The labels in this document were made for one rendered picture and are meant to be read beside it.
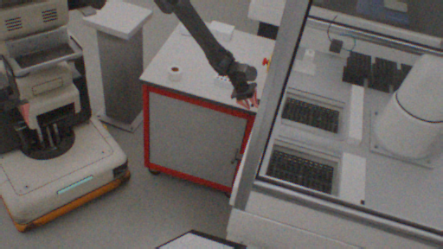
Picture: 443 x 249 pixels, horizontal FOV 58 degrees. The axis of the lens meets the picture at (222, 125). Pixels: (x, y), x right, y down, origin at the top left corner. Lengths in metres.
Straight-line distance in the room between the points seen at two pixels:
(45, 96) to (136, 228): 0.89
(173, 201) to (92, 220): 0.45
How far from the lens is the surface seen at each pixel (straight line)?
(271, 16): 2.32
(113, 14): 2.37
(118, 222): 2.29
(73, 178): 2.15
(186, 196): 2.38
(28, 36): 1.60
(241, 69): 1.44
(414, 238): 1.22
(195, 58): 2.05
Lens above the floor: 1.96
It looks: 45 degrees down
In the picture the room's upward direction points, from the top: 10 degrees clockwise
